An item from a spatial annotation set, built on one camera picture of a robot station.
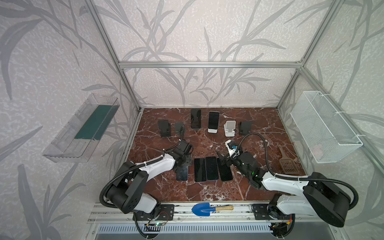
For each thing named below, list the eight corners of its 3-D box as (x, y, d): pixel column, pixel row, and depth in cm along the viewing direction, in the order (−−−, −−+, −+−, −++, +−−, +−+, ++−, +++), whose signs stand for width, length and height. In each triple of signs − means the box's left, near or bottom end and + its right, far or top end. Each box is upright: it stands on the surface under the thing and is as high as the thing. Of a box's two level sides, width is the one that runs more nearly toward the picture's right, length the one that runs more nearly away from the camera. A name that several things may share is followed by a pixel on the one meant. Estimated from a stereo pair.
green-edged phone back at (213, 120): (208, 129, 109) (209, 115, 96) (208, 125, 112) (208, 110, 99) (217, 129, 109) (219, 115, 96) (217, 125, 112) (219, 110, 99)
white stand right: (224, 136, 105) (226, 128, 97) (224, 129, 109) (225, 120, 101) (234, 136, 105) (237, 128, 97) (233, 129, 109) (235, 120, 101)
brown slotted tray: (284, 173, 89) (285, 172, 87) (274, 146, 101) (275, 145, 99) (297, 173, 89) (299, 172, 87) (286, 146, 101) (287, 145, 99)
